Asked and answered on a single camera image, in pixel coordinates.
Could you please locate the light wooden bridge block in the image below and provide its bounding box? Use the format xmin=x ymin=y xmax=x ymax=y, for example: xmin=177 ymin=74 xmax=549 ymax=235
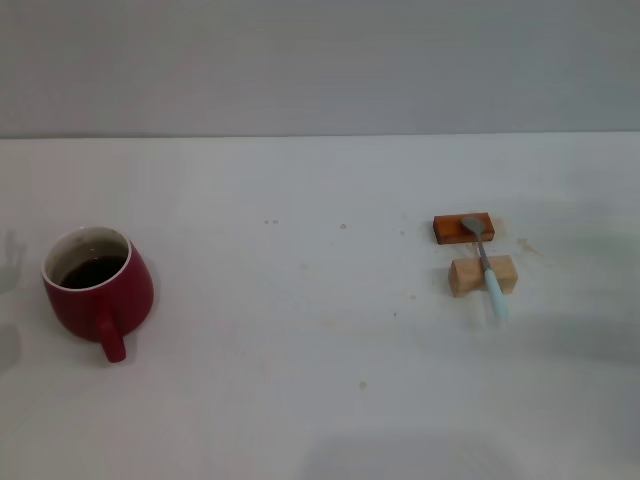
xmin=447 ymin=253 xmax=516 ymax=299

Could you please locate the spoon with light blue handle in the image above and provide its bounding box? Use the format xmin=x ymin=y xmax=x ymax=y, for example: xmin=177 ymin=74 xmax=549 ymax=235
xmin=460 ymin=215 xmax=510 ymax=321

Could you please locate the dark brown wooden block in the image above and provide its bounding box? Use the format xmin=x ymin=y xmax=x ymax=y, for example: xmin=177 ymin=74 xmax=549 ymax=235
xmin=432 ymin=212 xmax=496 ymax=246

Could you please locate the red ceramic coffee mug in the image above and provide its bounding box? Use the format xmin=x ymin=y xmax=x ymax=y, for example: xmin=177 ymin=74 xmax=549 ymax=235
xmin=40 ymin=225 xmax=155 ymax=364

